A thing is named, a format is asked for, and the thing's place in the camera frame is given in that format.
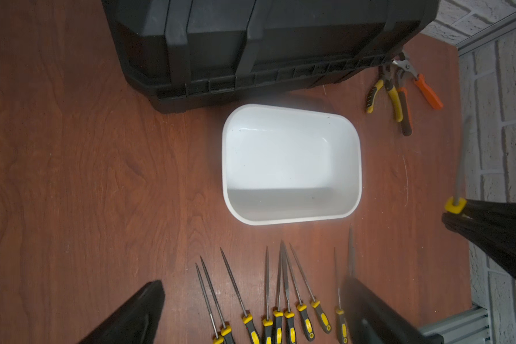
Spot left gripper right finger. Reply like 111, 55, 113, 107
342, 276, 444, 344

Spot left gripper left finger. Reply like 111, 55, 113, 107
80, 280, 165, 343

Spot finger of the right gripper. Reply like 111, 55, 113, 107
444, 199, 516, 234
441, 214, 516, 280

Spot file tool twelfth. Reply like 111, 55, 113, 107
444, 116, 472, 214

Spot white plastic storage box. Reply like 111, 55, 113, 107
222, 104, 363, 226

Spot black plastic toolbox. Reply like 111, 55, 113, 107
103, 0, 439, 114

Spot aluminium front rail frame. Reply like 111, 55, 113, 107
419, 306, 492, 343

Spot orange handled pliers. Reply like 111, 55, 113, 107
390, 50, 444, 138

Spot yellow handled pliers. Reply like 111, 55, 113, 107
365, 64, 404, 123

